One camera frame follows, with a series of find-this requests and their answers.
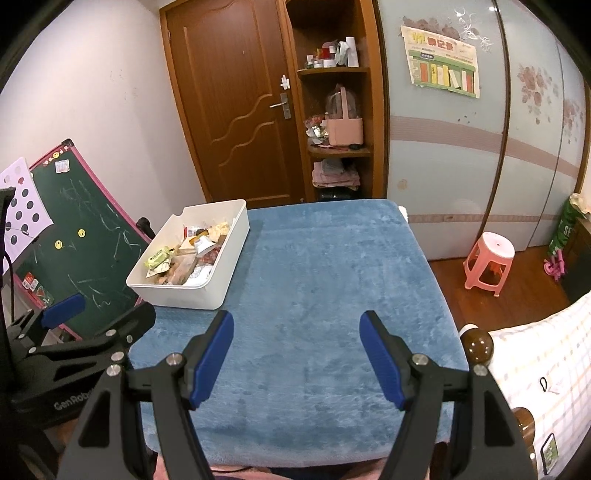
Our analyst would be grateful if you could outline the shiny crumpled wrappers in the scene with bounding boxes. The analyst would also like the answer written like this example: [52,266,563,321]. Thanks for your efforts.
[303,115,330,145]

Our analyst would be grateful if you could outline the black suitcase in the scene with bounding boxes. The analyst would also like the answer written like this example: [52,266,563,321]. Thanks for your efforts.
[317,187,361,202]

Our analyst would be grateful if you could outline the pink basket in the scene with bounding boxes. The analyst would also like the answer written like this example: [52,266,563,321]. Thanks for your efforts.
[325,84,365,147]

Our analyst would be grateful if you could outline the green bag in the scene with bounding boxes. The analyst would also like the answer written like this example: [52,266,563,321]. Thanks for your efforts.
[547,193,590,257]

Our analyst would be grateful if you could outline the wooden corner shelf unit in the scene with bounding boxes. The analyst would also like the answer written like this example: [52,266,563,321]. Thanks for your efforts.
[284,0,389,202]

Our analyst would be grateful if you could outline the green snack packet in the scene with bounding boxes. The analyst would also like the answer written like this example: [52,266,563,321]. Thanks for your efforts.
[144,247,175,272]

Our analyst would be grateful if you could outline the green card with black frame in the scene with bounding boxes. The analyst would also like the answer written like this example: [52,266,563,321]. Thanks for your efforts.
[539,433,560,476]

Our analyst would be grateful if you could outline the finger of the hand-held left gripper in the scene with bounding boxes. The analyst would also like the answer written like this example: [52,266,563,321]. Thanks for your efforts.
[27,302,157,376]
[8,293,86,352]

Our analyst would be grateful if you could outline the wall poster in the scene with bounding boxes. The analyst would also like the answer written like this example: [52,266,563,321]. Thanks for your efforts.
[400,25,481,99]

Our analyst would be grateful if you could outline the pale blue floral wardrobe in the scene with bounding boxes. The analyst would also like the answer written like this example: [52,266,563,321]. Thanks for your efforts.
[374,0,591,264]

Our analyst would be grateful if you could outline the beige cracker packet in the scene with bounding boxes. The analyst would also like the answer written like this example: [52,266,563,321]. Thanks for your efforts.
[168,254,199,286]

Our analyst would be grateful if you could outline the white plastic bin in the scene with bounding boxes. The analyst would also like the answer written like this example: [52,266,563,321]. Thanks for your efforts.
[126,199,250,310]

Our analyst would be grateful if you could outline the pink cloth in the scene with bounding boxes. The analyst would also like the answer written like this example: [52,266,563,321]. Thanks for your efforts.
[152,455,393,480]

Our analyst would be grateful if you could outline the green chalkboard with pink frame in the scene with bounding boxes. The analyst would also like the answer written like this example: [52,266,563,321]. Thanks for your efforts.
[14,138,153,342]

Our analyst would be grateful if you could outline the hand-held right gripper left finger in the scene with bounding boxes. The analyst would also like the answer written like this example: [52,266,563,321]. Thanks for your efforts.
[55,310,235,480]

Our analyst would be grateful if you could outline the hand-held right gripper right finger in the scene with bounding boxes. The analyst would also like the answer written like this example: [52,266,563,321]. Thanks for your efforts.
[359,310,540,480]

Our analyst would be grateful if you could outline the pink plastic stool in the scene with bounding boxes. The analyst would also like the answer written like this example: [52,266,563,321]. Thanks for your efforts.
[462,231,516,297]

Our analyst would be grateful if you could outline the brown wooden door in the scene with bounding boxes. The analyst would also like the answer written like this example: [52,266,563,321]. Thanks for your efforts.
[160,0,305,210]

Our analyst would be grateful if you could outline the pink toy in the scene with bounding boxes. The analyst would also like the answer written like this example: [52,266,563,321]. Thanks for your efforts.
[542,252,567,281]

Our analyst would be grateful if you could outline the black cable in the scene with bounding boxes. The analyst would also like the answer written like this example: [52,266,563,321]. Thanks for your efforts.
[2,223,36,320]

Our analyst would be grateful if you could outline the checked bedding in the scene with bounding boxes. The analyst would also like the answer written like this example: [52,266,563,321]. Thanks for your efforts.
[485,291,591,479]

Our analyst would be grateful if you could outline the folded pink towels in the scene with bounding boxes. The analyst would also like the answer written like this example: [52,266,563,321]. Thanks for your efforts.
[311,159,361,190]

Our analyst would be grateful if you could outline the group of toiletry bottles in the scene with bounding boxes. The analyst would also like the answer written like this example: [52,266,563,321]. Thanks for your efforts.
[303,36,359,69]

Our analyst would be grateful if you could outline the white board with holes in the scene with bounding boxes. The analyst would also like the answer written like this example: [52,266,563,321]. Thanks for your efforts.
[0,157,54,264]

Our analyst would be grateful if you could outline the silver door handle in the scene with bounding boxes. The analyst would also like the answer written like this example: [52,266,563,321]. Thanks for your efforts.
[269,92,293,120]

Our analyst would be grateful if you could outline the brown wooden bedpost knob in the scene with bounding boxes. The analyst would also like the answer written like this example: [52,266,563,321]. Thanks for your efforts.
[512,407,537,463]
[457,324,495,368]

